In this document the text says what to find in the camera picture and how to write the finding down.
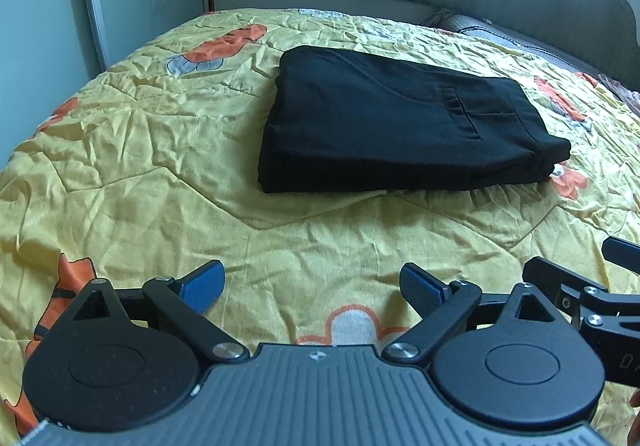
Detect black pants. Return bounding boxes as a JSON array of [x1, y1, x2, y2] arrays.
[[257, 45, 570, 194]]

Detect right human hand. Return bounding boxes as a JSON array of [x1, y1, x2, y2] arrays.
[[627, 388, 640, 446]]

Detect yellow floral bedspread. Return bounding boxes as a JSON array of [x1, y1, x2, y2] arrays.
[[1, 10, 639, 445]]

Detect grey patterned pillow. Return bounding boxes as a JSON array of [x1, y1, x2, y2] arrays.
[[422, 7, 547, 52]]

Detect glossy wardrobe door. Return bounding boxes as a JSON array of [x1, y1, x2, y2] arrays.
[[1, 0, 213, 159]]

